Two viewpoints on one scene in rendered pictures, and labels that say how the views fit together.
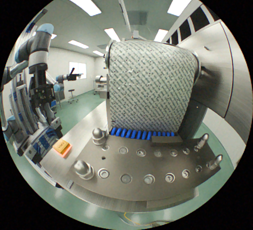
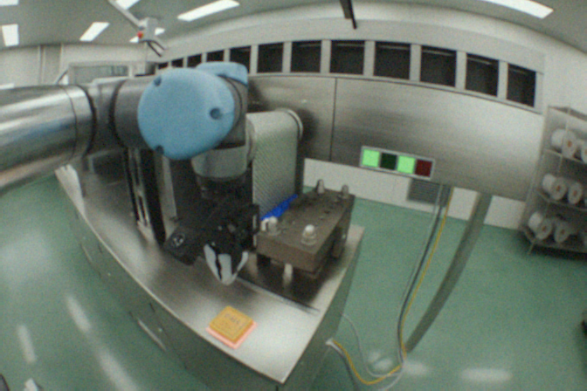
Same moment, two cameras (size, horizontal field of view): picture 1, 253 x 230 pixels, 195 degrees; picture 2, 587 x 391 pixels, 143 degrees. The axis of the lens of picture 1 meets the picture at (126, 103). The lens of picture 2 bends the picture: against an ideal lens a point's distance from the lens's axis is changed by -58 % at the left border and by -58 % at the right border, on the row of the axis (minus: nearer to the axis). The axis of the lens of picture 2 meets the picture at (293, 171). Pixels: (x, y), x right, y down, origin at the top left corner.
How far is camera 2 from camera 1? 0.57 m
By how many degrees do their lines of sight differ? 67
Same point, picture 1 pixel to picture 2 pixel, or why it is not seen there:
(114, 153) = (293, 226)
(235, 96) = (336, 144)
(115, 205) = (336, 272)
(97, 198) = (327, 284)
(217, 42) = (321, 98)
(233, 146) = (373, 183)
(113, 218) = not seen: outside the picture
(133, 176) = (315, 222)
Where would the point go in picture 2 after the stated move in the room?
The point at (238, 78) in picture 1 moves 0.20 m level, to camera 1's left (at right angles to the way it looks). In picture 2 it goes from (338, 131) to (328, 140)
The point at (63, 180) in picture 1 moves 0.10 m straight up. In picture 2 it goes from (307, 320) to (311, 292)
